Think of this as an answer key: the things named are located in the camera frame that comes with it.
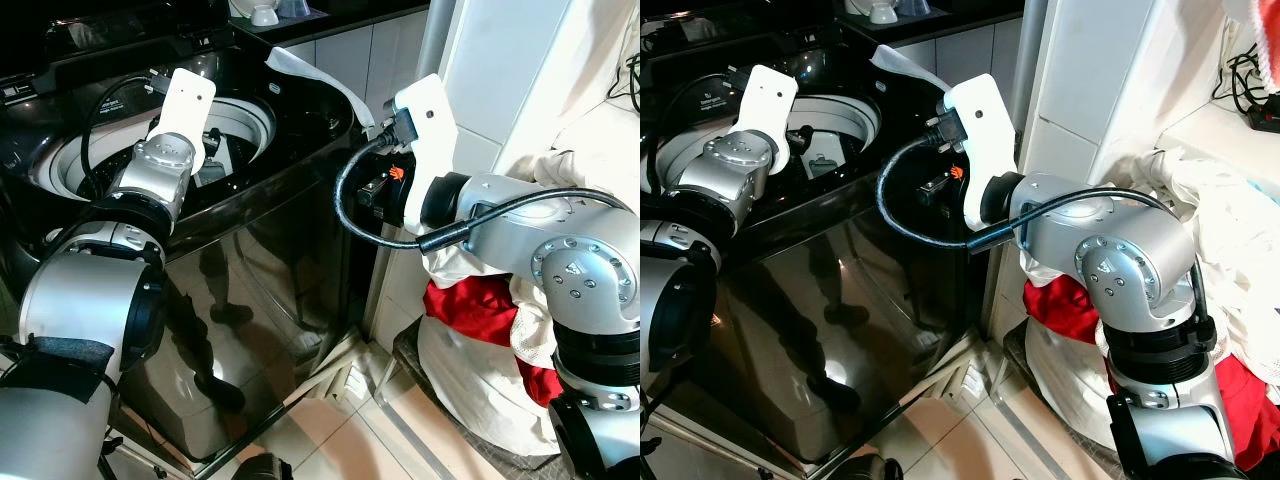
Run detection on black shelf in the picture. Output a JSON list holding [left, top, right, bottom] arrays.
[[842, 0, 1025, 45], [228, 0, 433, 45]]

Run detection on red garment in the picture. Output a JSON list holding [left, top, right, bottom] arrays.
[[422, 277, 563, 407], [1022, 274, 1280, 473]]

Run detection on black glass washer lid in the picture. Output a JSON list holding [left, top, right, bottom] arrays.
[[640, 0, 853, 63], [0, 0, 237, 79]]

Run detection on white washer tub ring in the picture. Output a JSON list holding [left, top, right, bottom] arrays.
[[645, 94, 887, 197], [30, 96, 277, 203]]

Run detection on black robot foot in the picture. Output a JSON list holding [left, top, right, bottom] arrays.
[[231, 454, 294, 480], [834, 454, 903, 480]]

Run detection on black tangled power cables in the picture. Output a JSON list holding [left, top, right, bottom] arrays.
[[1212, 42, 1280, 133], [604, 48, 641, 113]]

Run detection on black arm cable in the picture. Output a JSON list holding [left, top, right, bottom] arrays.
[[79, 74, 169, 203], [332, 110, 623, 253], [648, 70, 743, 197], [876, 112, 1183, 250]]

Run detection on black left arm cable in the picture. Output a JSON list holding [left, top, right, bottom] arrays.
[[79, 74, 169, 203], [648, 70, 743, 197]]

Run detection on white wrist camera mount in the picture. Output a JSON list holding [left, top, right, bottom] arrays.
[[722, 64, 800, 163], [384, 73, 457, 233], [148, 68, 218, 177], [934, 73, 1022, 227]]

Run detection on grey vertical pipe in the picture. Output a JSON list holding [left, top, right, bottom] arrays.
[[1008, 0, 1048, 136], [414, 0, 457, 93]]

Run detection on red and white cloth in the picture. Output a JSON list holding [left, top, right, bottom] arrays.
[[1228, 0, 1280, 63]]

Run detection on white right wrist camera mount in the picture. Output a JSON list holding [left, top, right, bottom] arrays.
[[384, 73, 457, 233], [934, 73, 1022, 227]]

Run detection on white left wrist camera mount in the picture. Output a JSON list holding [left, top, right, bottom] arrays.
[[722, 64, 800, 163], [148, 68, 218, 177]]

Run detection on white cabinet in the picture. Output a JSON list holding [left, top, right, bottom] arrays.
[[438, 0, 641, 179], [1030, 0, 1245, 193]]

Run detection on white laundry pile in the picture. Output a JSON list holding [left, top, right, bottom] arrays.
[[414, 112, 641, 459], [1020, 146, 1280, 453]]

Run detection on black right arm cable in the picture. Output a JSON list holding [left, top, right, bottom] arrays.
[[332, 110, 623, 253], [876, 112, 1183, 250]]

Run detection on black top-load washing machine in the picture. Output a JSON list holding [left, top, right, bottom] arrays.
[[0, 0, 379, 467], [640, 0, 1013, 473]]

